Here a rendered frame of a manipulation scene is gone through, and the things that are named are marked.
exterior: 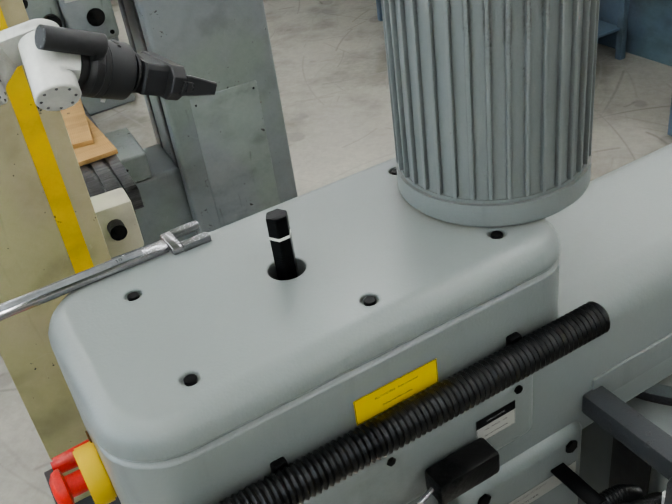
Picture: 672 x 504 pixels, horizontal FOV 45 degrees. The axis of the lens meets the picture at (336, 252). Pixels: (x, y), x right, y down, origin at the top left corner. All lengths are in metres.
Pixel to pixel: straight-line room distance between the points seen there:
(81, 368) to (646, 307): 0.62
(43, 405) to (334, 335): 2.31
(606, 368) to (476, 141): 0.36
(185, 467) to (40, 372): 2.21
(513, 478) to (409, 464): 0.18
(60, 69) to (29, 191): 1.35
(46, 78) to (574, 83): 0.74
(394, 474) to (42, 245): 1.94
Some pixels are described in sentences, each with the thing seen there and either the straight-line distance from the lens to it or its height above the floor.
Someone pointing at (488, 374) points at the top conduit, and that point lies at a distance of 0.76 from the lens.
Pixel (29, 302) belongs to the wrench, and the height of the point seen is 1.90.
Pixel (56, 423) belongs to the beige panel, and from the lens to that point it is 3.00.
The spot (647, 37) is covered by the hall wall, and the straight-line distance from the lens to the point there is 6.18.
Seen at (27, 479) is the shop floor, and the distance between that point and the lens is 3.48.
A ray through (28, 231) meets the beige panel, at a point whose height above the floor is 1.14.
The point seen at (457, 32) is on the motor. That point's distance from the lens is 0.72.
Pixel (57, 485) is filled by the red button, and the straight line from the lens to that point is 0.80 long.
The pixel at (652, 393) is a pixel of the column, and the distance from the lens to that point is 1.14.
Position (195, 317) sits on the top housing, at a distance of 0.74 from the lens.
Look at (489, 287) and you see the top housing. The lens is 0.75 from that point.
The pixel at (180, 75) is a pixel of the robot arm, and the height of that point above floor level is 1.88.
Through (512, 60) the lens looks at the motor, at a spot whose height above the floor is 2.06.
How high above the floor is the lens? 2.33
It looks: 34 degrees down
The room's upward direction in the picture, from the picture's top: 9 degrees counter-clockwise
